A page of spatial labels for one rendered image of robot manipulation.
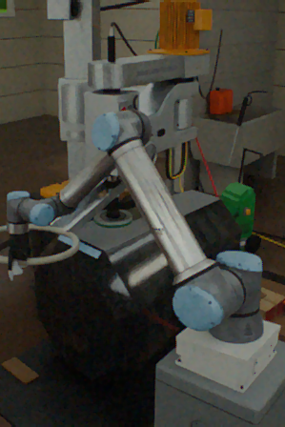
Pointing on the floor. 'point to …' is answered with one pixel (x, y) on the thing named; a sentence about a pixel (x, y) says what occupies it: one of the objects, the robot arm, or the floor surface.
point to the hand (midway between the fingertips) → (12, 274)
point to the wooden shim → (20, 370)
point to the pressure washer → (240, 194)
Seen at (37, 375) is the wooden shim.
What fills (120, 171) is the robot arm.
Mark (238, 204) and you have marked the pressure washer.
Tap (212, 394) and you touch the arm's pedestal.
